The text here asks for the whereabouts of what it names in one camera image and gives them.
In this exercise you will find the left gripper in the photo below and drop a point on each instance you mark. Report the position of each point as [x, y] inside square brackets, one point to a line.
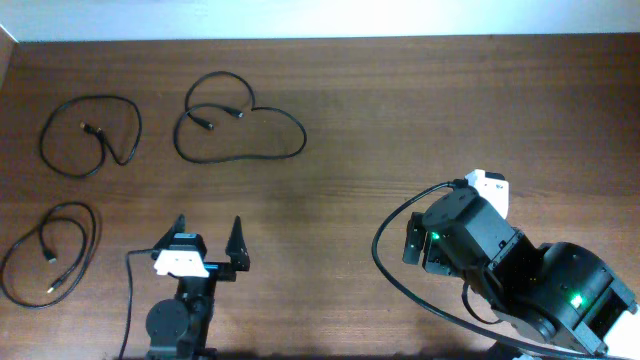
[234, 248]

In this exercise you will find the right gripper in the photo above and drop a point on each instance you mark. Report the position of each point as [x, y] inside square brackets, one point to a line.
[414, 238]

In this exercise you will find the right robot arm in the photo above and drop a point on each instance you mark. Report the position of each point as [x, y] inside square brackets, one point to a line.
[558, 294]

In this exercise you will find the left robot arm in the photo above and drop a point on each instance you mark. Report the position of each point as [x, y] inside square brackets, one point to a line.
[178, 327]

